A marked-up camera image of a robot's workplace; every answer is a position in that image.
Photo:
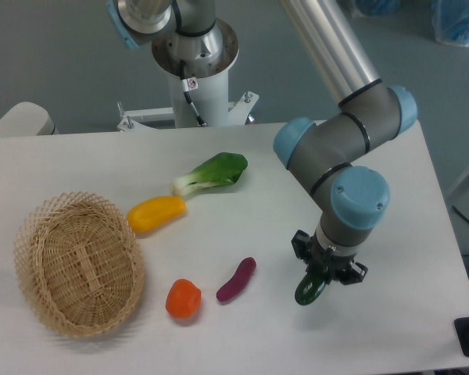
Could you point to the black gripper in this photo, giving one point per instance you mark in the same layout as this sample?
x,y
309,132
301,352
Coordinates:
x,y
320,254

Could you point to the dark green cucumber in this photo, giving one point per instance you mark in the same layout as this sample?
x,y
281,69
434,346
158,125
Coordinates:
x,y
311,287

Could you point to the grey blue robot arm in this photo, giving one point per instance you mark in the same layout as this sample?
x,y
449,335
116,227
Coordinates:
x,y
321,157

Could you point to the purple eggplant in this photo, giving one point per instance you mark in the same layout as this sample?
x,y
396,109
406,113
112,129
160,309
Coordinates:
x,y
238,282

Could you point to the green bok choy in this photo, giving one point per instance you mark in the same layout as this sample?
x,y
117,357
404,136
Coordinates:
x,y
223,169

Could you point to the yellow bell pepper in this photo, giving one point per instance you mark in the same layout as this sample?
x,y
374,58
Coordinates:
x,y
155,212

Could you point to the woven wicker basket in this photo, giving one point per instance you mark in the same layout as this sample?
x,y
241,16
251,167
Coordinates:
x,y
79,265

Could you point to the blue plastic bag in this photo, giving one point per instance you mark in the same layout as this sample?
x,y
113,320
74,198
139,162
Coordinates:
x,y
375,7
450,21

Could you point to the white chair back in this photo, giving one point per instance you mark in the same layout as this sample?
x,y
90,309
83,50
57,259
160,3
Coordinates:
x,y
26,119

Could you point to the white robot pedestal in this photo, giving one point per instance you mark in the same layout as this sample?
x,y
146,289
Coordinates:
x,y
197,73

